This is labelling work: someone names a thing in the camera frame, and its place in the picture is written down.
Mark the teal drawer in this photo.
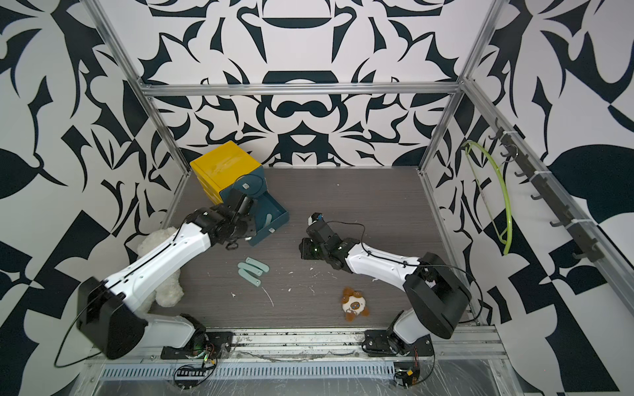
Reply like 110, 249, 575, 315
221, 166, 267, 201
249, 192, 289, 247

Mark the mint folding knife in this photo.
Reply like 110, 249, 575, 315
245, 257, 270, 273
238, 268, 261, 287
264, 213, 273, 228
238, 262, 264, 277

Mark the mint folding knife top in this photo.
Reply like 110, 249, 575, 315
245, 257, 270, 273

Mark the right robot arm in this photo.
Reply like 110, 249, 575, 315
300, 213, 472, 354

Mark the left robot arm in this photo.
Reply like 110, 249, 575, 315
77, 190, 256, 360

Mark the yellow drawer cabinet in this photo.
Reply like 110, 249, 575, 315
190, 141, 262, 204

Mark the brown white plush puppy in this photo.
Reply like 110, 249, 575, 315
341, 287, 369, 322

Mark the black hook rack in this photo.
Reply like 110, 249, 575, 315
491, 120, 606, 263

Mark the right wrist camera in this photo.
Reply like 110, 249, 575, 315
308, 212, 323, 226

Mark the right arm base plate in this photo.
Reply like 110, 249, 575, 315
361, 329, 434, 357

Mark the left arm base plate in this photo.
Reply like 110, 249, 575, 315
160, 331, 234, 360

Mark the green bow on wall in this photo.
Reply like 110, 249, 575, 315
461, 140, 513, 257

